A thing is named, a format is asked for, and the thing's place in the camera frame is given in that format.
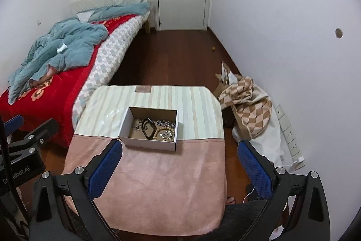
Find small silver earrings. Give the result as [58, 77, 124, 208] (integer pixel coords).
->
[132, 119, 142, 131]

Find black wristband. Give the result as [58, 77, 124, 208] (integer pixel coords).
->
[141, 117, 157, 140]

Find thin silver necklace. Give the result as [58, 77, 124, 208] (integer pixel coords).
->
[159, 129, 176, 141]

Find wooden bead bracelet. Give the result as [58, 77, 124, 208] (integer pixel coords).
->
[153, 128, 176, 143]

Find thick silver chain bracelet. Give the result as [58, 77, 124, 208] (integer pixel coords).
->
[155, 119, 176, 130]

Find white plastic bag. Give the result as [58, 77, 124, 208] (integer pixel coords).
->
[250, 108, 292, 168]

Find pink striped table cloth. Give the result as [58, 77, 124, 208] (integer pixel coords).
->
[64, 86, 227, 236]

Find red bed cover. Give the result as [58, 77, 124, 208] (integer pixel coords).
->
[0, 13, 138, 149]

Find brown checkered blanket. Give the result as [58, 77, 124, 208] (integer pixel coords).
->
[215, 75, 272, 139]

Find open cardboard box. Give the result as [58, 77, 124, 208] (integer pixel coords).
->
[118, 106, 178, 152]

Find teal blue blanket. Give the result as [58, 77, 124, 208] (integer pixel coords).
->
[8, 2, 150, 105]

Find checkered bed quilt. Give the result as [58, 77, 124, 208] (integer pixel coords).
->
[72, 12, 150, 129]

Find white wall power strip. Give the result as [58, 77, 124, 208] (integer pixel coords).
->
[275, 104, 301, 157]

